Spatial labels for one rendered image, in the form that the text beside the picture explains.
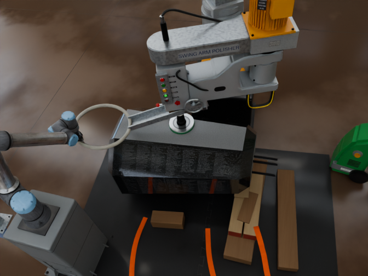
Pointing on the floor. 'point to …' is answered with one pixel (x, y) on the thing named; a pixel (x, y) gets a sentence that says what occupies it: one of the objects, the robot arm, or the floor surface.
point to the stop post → (4, 222)
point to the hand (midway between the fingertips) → (78, 142)
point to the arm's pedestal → (62, 239)
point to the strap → (206, 249)
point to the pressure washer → (352, 154)
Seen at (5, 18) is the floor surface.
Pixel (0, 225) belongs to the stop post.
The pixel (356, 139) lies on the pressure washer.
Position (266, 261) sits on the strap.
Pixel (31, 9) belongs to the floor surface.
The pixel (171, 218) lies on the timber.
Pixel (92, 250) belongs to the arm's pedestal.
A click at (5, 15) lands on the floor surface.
